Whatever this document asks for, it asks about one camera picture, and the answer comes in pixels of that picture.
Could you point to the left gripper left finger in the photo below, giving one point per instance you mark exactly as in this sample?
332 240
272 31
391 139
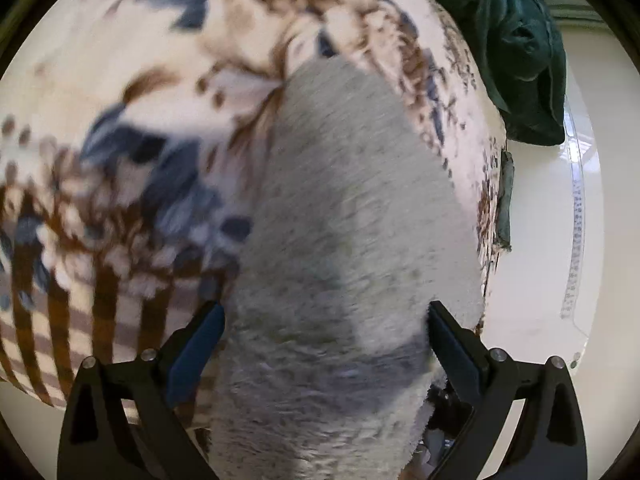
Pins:
96 441

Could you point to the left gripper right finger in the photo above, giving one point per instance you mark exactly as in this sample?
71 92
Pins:
549 439

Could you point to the grey fleece pants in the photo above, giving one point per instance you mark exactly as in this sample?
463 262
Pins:
326 364

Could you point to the white bed headboard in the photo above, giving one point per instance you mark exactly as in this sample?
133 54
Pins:
546 288

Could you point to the small denim cloth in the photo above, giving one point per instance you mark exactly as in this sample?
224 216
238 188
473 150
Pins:
503 219

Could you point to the floral bed blanket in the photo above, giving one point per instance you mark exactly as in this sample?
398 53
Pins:
133 135

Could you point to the dark teal plush blanket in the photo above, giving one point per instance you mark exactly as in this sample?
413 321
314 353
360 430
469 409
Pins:
520 54

